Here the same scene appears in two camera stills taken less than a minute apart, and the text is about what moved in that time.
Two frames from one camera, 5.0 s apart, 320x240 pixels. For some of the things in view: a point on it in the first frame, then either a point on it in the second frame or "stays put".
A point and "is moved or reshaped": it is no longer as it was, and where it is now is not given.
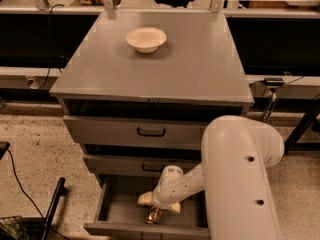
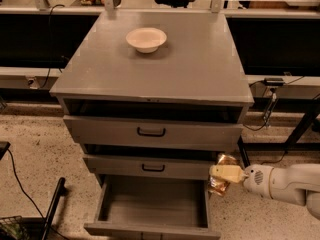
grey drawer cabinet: [142, 87] stays put
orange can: [153, 214] is moved or reshaped
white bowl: [146, 39] stays put
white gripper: [162, 197] → [256, 180]
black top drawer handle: [151, 135] stays put
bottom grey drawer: [119, 215] stays put
